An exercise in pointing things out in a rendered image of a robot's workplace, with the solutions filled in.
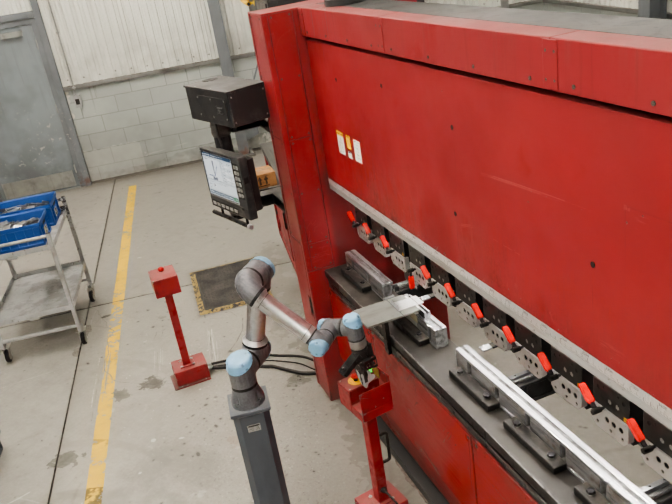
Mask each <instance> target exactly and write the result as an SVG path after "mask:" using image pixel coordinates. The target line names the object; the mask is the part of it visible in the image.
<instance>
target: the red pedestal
mask: <svg viewBox="0 0 672 504"><path fill-rule="evenodd" d="M148 274H149V278H150V281H151V285H152V288H153V291H154V293H155V296H156V298H157V299H159V298H163V297H165V301H166V304H167V308H168V311H169V315H170V319H171V322H172V326H173V330H174V333H175V337H176V341H177V344H178V348H179V351H180V355H181V359H178V360H175V361H172V362H171V365H172V369H173V372H174V375H171V376H170V377H171V380H172V383H173V386H174V389H175V391H178V390H181V389H184V388H187V387H190V386H192V385H195V384H198V383H201V382H204V381H207V380H210V379H212V378H211V376H210V372H209V368H208V364H207V362H206V359H205V357H204V355H203V353H202V352H200V353H197V354H194V355H191V356H189V354H188V350H187V347H186V343H185V339H184V335H183V332H182V328H181V324H180V321H179V317H178V313H177V310H176V306H175V302H174V298H173V294H176V293H180V292H182V291H181V287H180V283H179V280H178V276H177V274H176V272H175V270H174V268H173V266H172V264H171V265H168V266H164V267H162V266H160V267H159V268H157V269H154V270H150V271H148Z"/></svg>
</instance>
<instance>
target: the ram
mask: <svg viewBox="0 0 672 504"><path fill-rule="evenodd" d="M306 42H307V48H308V54H309V60H310V67H311V73H312V79H313V85H314V91H315V98H316V104H317V110H318V116H319V123H320V129H321V135H322V141H323V147H324V154H325V160H326V166H327V172H328V178H329V179H331V180H332V181H334V182H335V183H337V184H338V185H339V186H341V187H342V188H344V189H345V190H347V191H348V192H350V193H351V194H353V195H354V196H356V197H357V198H359V199H360V200H362V201H363V202H365V203H366V204H368V205H369V206H371V207H372V208H373V209H375V210H376V211H378V212H379V213H381V214H382V215H384V216H385V217H387V218H388V219H390V220H391V221H393V222H394V223H396V224H397V225H399V226H400V227H402V228H403V229H404V230H406V231H407V232H409V233H410V234H412V235H413V236H415V237H416V238H418V239H419V240H421V241H422V242H424V243H425V244H427V245H428V246H430V247H431V248H433V249H434V250H436V251H437V252H438V253H440V254H441V255H443V256H444V257H446V258H447V259H449V260H450V261H452V262H453V263H455V264H456V265H458V266H459V267H461V268H462V269H464V270H465V271H467V272H468V273H469V274H471V275H472V276H474V277H475V278H477V279H478V280H480V281H481V282H483V283H484V284H486V285H487V286H489V287H490V288H492V289H493V290H495V291H496V292H498V293H499V294H500V295H502V296H503V297H505V298H506V299H508V300H509V301H511V302H512V303H514V304H515V305H517V306H518V307H520V308H521V309H523V310H524V311H526V312H527V313H529V314H530V315H532V316H533V317H534V318H536V319H537V320H539V321H540V322H542V323H543V324H545V325H546V326H548V327H549V328H551V329H552V330H554V331H555V332H557V333H558V334H560V335H561V336H563V337H564V338H565V339H567V340H568V341H570V342H571V343H573V344H574V345H576V346H577V347H579V348H580V349H582V350H583V351H585V352H586V353H588V354H589V355H591V356H592V357H594V358H595V359H597V360H598V361H599V362H601V363H602V364H604V365H605V366H607V367H608V368H610V369H611V370H613V371H614V372H616V373H617V374H619V375H620V376H622V377H623V378H625V379H626V380H628V381H629V382H630V383H632V384H633V385H635V386H636V387H638V388H639V389H641V390H642V391H644V392H645V393H647V394H648V395H650V396H651V397H653V398H654V399H656V400H657V401H659V402H660V403H662V404H663V405H664V406H666V407H667V408H669V409H670V410H672V117H668V116H663V115H659V114H654V113H650V112H645V111H641V110H636V109H632V108H627V107H623V106H618V105H614V104H609V103H605V102H600V101H596V100H591V99H586V98H582V97H577V96H573V95H568V94H564V93H559V92H555V91H553V90H546V89H542V88H537V87H533V86H528V85H524V84H519V83H515V82H510V81H505V80H501V79H496V78H492V77H487V76H483V75H478V74H474V73H469V72H465V71H460V70H456V69H451V68H447V67H442V66H438V65H433V64H429V63H424V62H420V61H415V60H410V59H406V58H401V57H397V56H392V55H388V54H383V53H379V52H374V51H370V50H365V49H361V48H356V47H352V46H347V45H343V44H338V43H334V42H329V41H324V40H320V39H315V38H311V39H306ZM336 130H337V131H339V132H341V133H343V139H344V146H345V153H346V155H344V154H342V153H340V152H339V145H338V138H337V132H336ZM345 134H346V135H348V136H349V137H350V144H351V150H350V149H348V148H347V142H346V135H345ZM353 139H355V140H357V141H359V142H360V149H361V156H362V163H363V165H362V164H360V163H359V162H357V161H356V159H355V152H354V145H353ZM348 151H350V152H351V153H352V158H353V159H351V158H349V155H348ZM329 185H330V189H332V190H333V191H334V192H336V193H337V194H339V195H340V196H342V197H343V198H344V199H346V200H347V201H349V202H350V203H351V204H353V205H354V206H356V207H357V208H358V209H360V210H361V211H363V212H364V213H366V214H367V215H368V216H370V217H371V218H373V219H374V220H375V221H377V222H378V223H380V224H381V225H382V226H384V227H385V228H387V229H388V230H390V231H391V232H392V233H394V234H395V235H397V236H398V237H399V238H401V239H402V240H404V241H405V242H407V243H408V244H409V245H411V246H412V247H414V248H415V249H416V250H418V251H419V252H421V253H422V254H423V255H425V256H426V257H428V258H429V259H431V260H432V261H433V262H435V263H436V264H438V265H439V266H440V267H442V268H443V269H445V270H446V271H448V272H449V273H450V274H452V275H453V276H455V277H456V278H457V279H459V280H460V281H462V282H463V283H464V284H466V285H467V286H469V287H470V288H472V289H473V290H474V291H476V292H477V293H479V294H480V295H481V296H483V297H484V298H486V299H487V300H488V301H490V302H491V303H493V304H494V305H496V306H497V307H498V308H500V309H501V310H503V311H504V312H505V313H507V314H508V315H510V316H511V317H513V318H514V319H515V320H517V321H518V322H520V323H521V324H522V325H524V326H525V327H527V328H528V329H529V330H531V331H532V332H534V333H535V334H537V335H538V336H539V337H541V338H542V339H544V340H545V341H546V342H548V343H549V344H551V345H552V346H553V347H555V348H556V349H558V350H559V351H561V352H562V353H563V354H565V355H566V356H568V357H569V358H570V359H572V360H573V361H575V362H576V363H578V364H579V365H580V366H582V367H583V368H585V369H586V370H587V371H589V372H590V373H592V374H593V375H594V376H596V377H597V378H599V379H600V380H602V381H603V382H604V383H606V384H607V385H609V386H610V387H611V388H613V389H614V390H616V391H617V392H618V393H620V394H621V395H623V396H624V397H626V398H627V399H628V400H630V401H631V402H633V403H634V404H635V405H637V406H638V407H640V408H641V409H643V410H644V411H645V412H647V413H648V414H650V415H651V416H652V417H654V418H655V419H657V420H658V421H659V422H661V423H662V424H664V425H665V426H667V427H668V428H669V429H671V430H672V421H671V420H670V419H668V418H667V417H665V416H664V415H662V414H661V413H660V412H658V411H657V410H655V409H654V408H652V407H651V406H649V405H648V404H647V403H645V402H644V401H642V400H641V399H639V398H638V397H636V396H635V395H634V394H632V393H631V392H629V391H628V390H626V389H625V388H623V387H622V386H621V385H619V384H618V383H616V382H615V381H613V380H612V379H610V378H609V377H608V376H606V375H605V374H603V373H602V372H600V371H599V370H597V369H596V368H595V367H593V366H592V365H590V364H589V363H587V362H586V361H585V360H583V359H582V358H580V357H579V356H577V355H576V354H574V353H573V352H572V351H570V350H569V349H567V348H566V347H564V346H563V345H561V344H560V343H559V342H557V341H556V340H554V339H553V338H551V337H550V336H548V335H547V334H546V333H544V332H543V331H541V330H540V329H538V328H537V327H535V326H534V325H533V324H531V323H530V322H528V321H527V320H525V319H524V318H522V317H521V316H520V315H518V314H517V313H515V312H514V311H512V310H511V309H510V308H508V307H507V306H505V305H504V304H502V303H501V302H499V301H498V300H497V299H495V298H494V297H492V296H491V295H489V294H488V293H486V292H485V291H484V290H482V289H481V288H479V287H478V286H476V285H475V284H473V283H472V282H471V281H469V280H468V279H466V278H465V277H463V276H462V275H460V274H459V273H458V272H456V271H455V270H453V269H452V268H450V267H449V266H447V265H446V264H445V263H443V262H442V261H440V260H439V259H437V258H436V257H435V256H433V255H432V254H430V253H429V252H427V251H426V250H424V249H423V248H422V247H420V246H419V245H417V244H416V243H414V242H413V241H411V240H410V239H409V238H407V237H406V236H404V235H403V234H401V233H400V232H398V231H397V230H396V229H394V228H393V227H391V226H390V225H388V224H387V223H385V222H384V221H383V220H381V219H380V218H378V217H377V216H375V215H374V214H373V213H371V212H370V211H368V210H367V209H365V208H364V207H362V206H361V205H360V204H358V203H357V202H355V201H354V200H352V199H351V198H349V197H348V196H347V195H345V194H344V193H342V192H341V191H339V190H338V189H336V188H335V187H334V186H332V185H331V184H329Z"/></svg>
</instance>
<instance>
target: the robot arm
mask: <svg viewBox="0 0 672 504"><path fill-rule="evenodd" d="M274 274H275V266H274V264H273V263H272V262H271V261H270V260H269V259H268V258H266V257H263V256H257V257H254V258H253V259H251V260H250V261H249V263H248V264H247V265H246V266H245V267H244V268H243V269H242V270H241V271H239V272H238V274H237V275H236V278H235V288H236V291H237V293H238V294H239V296H240V297H241V298H242V300H243V301H244V302H245V303H247V311H246V334H245V335H244V336H243V338H242V349H241V350H237V351H235V352H233V353H231V354H230V355H229V356H228V358H227V360H226V369H227V372H228V376H229V380H230V384H231V388H232V393H231V404H232V407H233V408H234V409H235V410H238V411H249V410H252V409H255V408H257V407H259V406H260V405H261V404H262V403H263V402H264V400H265V395H264V392H263V390H262V389H261V387H260V386H259V384H258V382H257V378H256V372H257V371H258V369H259V368H260V367H261V365H262V364H263V363H264V361H265V360H266V359H267V358H268V357H269V355H270V353H271V343H270V341H268V337H267V336H266V335H265V324H266V315H267V316H269V317H270V318H271V319H273V320H274V321H276V322H277V323H278V324H280V325H281V326H282V327H284V328H285V329H287V330H288V331H289V332H291V333H292V334H294V335H295V336H296V337H298V338H299V339H300V340H302V341H303V342H305V343H306V344H307V345H309V346H308V350H309V351H310V353H311V354H312V355H313V356H315V357H321V356H323V355H324V354H325V353H326V352H327V351H328V350H329V347H330V346H331V344H332V343H333V341H334V340H335V338H336V337H337V336H347V339H348V342H349V346H350V349H351V352H352V354H351V355H350V356H349V357H348V359H347V360H346V361H345V363H344V364H343V365H342V366H341V368H340V369H339V370H338V371H339V373H340V374H341V375H342V376H344V377H348V375H349V374H350V373H351V372H352V370H353V369H355V372H356V374H357V376H358V378H359V380H360V382H361V384H362V385H363V386H364V387H365V388H367V387H368V384H369V383H370V382H371V381H372V380H373V379H374V378H375V374H371V372H370V371H367V370H370V369H372V368H375V367H377V366H378V363H377V359H376V356H375V355H374V354H373V350H372V346H371V343H370V342H368V341H367V340H366V337H365V333H364V329H363V323H362V321H361V318H360V315H359V314H358V313H355V312H351V313H347V314H345V315H344V316H343V319H331V318H326V319H320V320H319V321H318V324H317V328H315V327H314V326H313V325H311V324H310V323H308V322H307V321H306V320H304V319H303V318H302V317H300V316H299V315H297V314H296V313H295V312H293V311H292V310H290V309H289V308H288V307H286V306H285V305H284V304H282V303H281V302H279V301H278V300H277V299H275V298H274V297H273V296H271V295H270V294H268V292H269V291H270V289H271V278H272V277H273V276H274ZM373 356H374V357H373ZM375 359H376V363H377V364H376V365H374V364H375V362H374V361H373V360H375Z"/></svg>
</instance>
